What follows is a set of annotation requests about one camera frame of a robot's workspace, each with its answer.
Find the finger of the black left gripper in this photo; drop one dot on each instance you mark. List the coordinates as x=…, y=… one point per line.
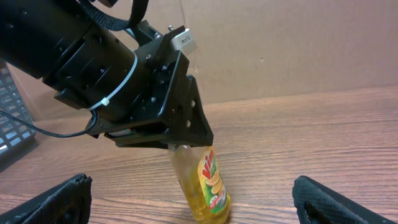
x=190, y=126

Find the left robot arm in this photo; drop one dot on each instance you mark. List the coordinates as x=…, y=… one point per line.
x=65, y=44

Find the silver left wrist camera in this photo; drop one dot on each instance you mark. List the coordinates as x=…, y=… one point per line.
x=184, y=42

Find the grey plastic mesh basket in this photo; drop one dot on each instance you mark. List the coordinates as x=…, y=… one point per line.
x=17, y=140

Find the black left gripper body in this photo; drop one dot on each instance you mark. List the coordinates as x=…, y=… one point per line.
x=134, y=96

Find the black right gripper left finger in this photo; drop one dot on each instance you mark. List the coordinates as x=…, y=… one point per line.
x=68, y=202

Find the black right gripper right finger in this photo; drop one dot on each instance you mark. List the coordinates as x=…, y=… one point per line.
x=318, y=204

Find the yellow dish soap bottle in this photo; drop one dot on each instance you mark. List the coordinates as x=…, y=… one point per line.
x=199, y=176

